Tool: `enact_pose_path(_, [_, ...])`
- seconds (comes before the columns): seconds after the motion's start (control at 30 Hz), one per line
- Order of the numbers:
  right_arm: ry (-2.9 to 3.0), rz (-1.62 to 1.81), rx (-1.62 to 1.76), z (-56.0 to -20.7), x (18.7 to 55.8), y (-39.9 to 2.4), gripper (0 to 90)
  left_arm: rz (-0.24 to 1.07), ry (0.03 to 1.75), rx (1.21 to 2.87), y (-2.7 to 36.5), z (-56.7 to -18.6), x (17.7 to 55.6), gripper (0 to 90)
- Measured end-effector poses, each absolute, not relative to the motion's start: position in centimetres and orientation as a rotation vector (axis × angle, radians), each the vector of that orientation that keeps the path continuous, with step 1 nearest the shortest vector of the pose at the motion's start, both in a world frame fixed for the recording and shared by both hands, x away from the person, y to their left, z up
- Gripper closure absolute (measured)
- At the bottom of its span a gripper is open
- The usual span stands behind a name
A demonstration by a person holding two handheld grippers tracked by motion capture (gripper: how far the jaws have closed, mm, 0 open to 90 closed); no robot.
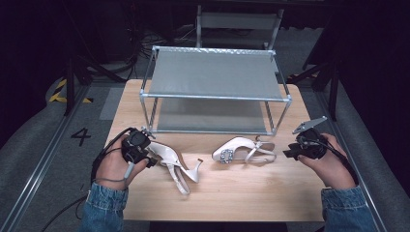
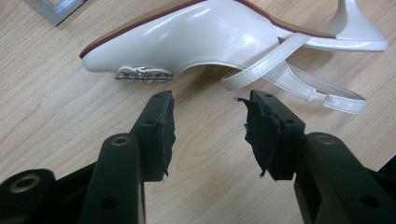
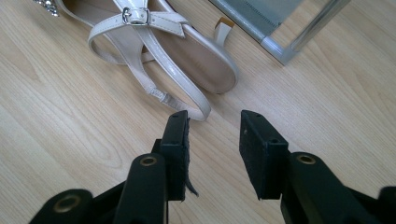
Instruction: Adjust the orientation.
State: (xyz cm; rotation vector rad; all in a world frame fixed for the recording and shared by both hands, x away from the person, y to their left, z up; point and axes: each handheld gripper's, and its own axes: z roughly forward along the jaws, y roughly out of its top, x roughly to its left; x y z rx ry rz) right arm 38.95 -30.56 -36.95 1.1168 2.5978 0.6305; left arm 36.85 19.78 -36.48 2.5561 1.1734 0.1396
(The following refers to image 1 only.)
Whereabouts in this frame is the black tripod stand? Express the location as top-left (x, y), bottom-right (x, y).
top-left (287, 60), bottom-right (342, 123)
top-left (62, 56), bottom-right (128, 118)

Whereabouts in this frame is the black floor cable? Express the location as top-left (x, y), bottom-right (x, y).
top-left (40, 192), bottom-right (89, 232)

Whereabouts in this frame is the person's right hand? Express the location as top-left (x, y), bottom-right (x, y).
top-left (297, 132), bottom-right (358, 190)

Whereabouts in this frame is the grey metal shoe rack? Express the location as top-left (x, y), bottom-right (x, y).
top-left (138, 44), bottom-right (293, 136)

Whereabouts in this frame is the bundle of floor cables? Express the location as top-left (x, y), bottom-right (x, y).
top-left (128, 23), bottom-right (198, 52)

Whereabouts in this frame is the white slingback high-heel shoe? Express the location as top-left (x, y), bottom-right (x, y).
top-left (211, 135), bottom-right (278, 165)
top-left (146, 140), bottom-right (204, 196)

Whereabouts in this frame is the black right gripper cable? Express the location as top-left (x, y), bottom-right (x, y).
top-left (299, 137), bottom-right (360, 187)

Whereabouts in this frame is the grey metal frame stand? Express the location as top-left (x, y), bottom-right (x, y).
top-left (195, 4), bottom-right (285, 51)

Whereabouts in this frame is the metal floor rail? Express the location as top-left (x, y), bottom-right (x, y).
top-left (315, 90), bottom-right (390, 232)
top-left (0, 84), bottom-right (93, 232)

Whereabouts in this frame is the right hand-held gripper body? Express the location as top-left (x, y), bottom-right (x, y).
top-left (291, 115), bottom-right (329, 160)

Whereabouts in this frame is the person's left hand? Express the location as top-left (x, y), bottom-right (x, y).
top-left (95, 132), bottom-right (149, 191)

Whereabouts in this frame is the grey gripper cable with plug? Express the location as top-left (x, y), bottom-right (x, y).
top-left (92, 159), bottom-right (135, 184)

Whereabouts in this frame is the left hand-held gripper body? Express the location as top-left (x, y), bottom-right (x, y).
top-left (121, 126), bottom-right (157, 164)

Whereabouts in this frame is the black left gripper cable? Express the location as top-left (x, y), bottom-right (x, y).
top-left (90, 127), bottom-right (137, 182)

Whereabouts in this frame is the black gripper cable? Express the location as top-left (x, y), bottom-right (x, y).
top-left (299, 137), bottom-right (360, 187)
top-left (90, 127), bottom-right (137, 182)

